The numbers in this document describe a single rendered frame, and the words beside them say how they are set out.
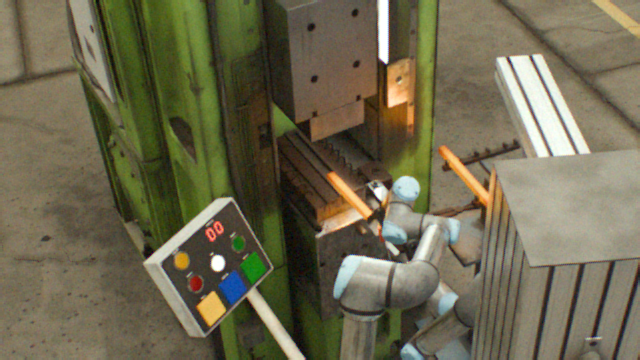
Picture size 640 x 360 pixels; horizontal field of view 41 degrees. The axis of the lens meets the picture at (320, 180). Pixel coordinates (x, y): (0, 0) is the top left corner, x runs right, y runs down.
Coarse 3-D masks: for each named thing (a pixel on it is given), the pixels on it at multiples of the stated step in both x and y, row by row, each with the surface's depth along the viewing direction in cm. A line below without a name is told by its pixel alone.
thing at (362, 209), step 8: (328, 176) 300; (336, 176) 300; (336, 184) 296; (344, 184) 296; (344, 192) 293; (352, 192) 292; (352, 200) 289; (360, 200) 289; (360, 208) 286; (368, 208) 286; (384, 240) 276; (400, 248) 270
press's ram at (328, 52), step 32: (288, 0) 243; (320, 0) 242; (352, 0) 248; (288, 32) 243; (320, 32) 249; (352, 32) 255; (288, 64) 252; (320, 64) 256; (352, 64) 262; (288, 96) 261; (320, 96) 263; (352, 96) 270
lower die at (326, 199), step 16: (288, 144) 318; (320, 144) 316; (288, 160) 312; (304, 160) 310; (288, 176) 305; (304, 176) 303; (320, 176) 303; (352, 176) 302; (320, 192) 296; (336, 192) 295; (320, 208) 292; (336, 208) 296
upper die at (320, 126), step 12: (336, 108) 270; (348, 108) 272; (360, 108) 275; (312, 120) 267; (324, 120) 270; (336, 120) 272; (348, 120) 275; (360, 120) 278; (312, 132) 270; (324, 132) 273; (336, 132) 275
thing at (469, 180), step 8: (440, 152) 311; (448, 152) 309; (448, 160) 307; (456, 160) 306; (456, 168) 303; (464, 168) 302; (464, 176) 299; (472, 176) 298; (472, 184) 295; (480, 192) 292; (480, 200) 292
